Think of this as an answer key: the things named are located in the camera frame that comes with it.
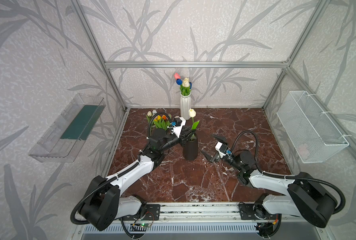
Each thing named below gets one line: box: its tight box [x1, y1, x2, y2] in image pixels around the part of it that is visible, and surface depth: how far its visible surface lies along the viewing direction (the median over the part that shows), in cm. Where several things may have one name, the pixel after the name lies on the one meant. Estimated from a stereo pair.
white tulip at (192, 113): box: [188, 108, 200, 141], surface depth 69 cm
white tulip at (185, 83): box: [182, 79, 190, 88], surface depth 90 cm
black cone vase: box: [182, 132, 199, 161], surface depth 85 cm
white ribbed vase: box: [180, 92, 192, 121], surface depth 101 cm
